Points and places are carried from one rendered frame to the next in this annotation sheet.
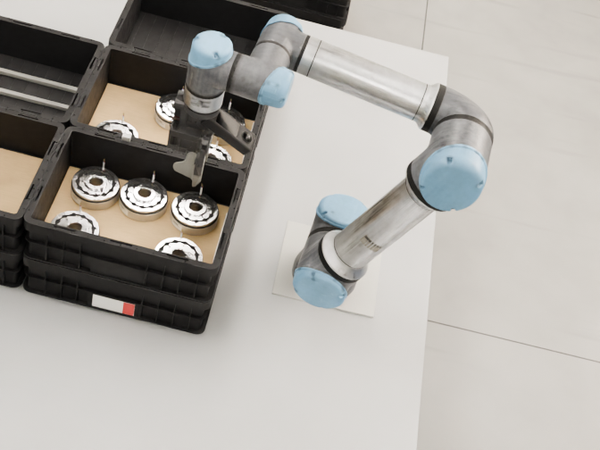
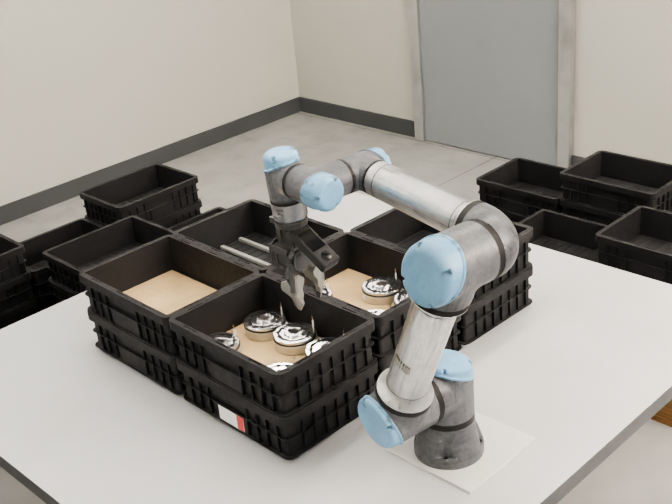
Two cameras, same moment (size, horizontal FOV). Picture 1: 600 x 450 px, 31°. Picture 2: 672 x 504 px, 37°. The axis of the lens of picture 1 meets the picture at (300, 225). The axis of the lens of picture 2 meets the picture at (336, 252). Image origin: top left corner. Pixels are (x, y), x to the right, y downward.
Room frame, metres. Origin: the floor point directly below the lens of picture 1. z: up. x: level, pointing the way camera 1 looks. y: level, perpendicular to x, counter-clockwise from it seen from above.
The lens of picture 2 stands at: (0.41, -1.31, 2.04)
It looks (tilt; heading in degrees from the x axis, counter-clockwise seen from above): 26 degrees down; 51
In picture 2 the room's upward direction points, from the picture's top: 5 degrees counter-clockwise
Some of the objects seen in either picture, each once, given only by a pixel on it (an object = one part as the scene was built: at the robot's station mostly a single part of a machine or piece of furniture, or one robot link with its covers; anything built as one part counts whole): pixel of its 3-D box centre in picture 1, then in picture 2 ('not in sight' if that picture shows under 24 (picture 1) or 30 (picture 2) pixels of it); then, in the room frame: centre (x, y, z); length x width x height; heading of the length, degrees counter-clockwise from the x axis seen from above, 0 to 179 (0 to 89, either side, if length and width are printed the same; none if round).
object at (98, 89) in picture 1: (170, 124); (362, 293); (1.85, 0.35, 0.87); 0.40 x 0.30 x 0.11; 92
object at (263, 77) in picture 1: (262, 76); (320, 185); (1.58, 0.14, 1.30); 0.11 x 0.11 x 0.08; 87
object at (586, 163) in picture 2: not in sight; (623, 225); (3.49, 0.67, 0.37); 0.40 x 0.30 x 0.45; 93
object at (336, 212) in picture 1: (338, 229); (443, 384); (1.68, -0.08, 0.87); 0.13 x 0.12 x 0.14; 177
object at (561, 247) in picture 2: not in sight; (564, 276); (3.09, 0.65, 0.31); 0.40 x 0.30 x 0.34; 93
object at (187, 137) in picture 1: (195, 122); (292, 241); (1.58, 0.25, 1.14); 0.09 x 0.08 x 0.12; 93
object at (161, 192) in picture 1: (144, 195); (294, 333); (1.62, 0.34, 0.86); 0.10 x 0.10 x 0.01
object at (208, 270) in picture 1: (138, 198); (270, 323); (1.55, 0.34, 0.92); 0.40 x 0.30 x 0.02; 92
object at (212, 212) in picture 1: (195, 209); (327, 349); (1.62, 0.23, 0.86); 0.10 x 0.10 x 0.01
